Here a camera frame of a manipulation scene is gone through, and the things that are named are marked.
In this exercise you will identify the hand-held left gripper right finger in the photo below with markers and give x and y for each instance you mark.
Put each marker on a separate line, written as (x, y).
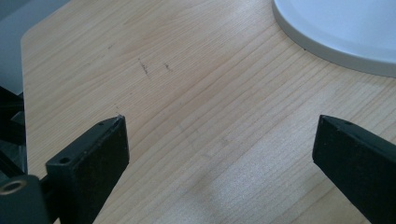
(361, 165)

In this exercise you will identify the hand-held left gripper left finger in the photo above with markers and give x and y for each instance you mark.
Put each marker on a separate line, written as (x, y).
(90, 168)

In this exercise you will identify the dark metal stand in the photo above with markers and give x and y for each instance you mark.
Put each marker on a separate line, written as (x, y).
(11, 133)

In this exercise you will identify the white round plate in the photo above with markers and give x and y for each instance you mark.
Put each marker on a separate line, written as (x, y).
(345, 29)

